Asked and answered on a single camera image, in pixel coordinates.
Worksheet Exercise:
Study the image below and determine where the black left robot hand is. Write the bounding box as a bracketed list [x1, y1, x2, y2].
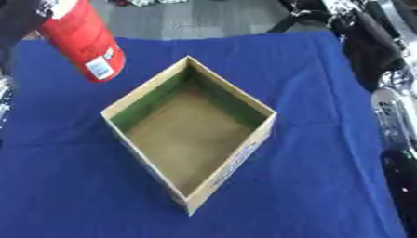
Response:
[0, 0, 62, 52]

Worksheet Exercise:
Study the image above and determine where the red cylindrical bottle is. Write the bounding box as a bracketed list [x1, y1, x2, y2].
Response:
[35, 0, 128, 84]

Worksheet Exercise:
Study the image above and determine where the open tan cardboard box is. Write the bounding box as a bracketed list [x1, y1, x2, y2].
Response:
[99, 55, 279, 218]

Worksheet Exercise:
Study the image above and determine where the black tripod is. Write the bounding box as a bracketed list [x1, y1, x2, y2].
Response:
[263, 0, 330, 34]

